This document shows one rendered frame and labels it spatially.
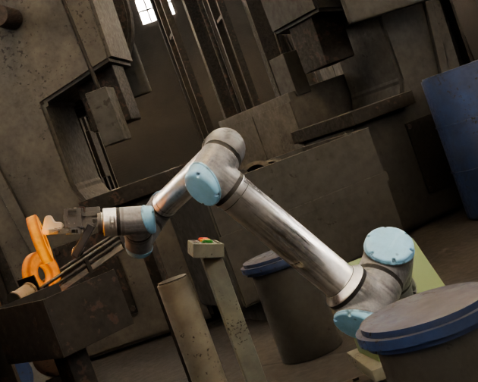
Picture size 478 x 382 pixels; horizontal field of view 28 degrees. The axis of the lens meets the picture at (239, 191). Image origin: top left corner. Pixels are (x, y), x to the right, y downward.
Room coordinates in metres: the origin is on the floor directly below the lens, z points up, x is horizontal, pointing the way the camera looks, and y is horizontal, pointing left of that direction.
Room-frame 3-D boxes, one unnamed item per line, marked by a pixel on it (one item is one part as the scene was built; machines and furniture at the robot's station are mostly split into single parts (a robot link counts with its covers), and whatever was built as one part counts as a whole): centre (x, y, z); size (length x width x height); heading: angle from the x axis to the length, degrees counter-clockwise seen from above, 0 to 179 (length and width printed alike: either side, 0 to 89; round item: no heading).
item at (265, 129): (6.98, -0.49, 0.55); 1.10 x 0.53 x 1.10; 27
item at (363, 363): (3.00, -0.33, 0.10); 0.32 x 0.32 x 0.04; 7
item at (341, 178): (5.28, -0.15, 0.39); 1.03 x 0.83 x 0.77; 112
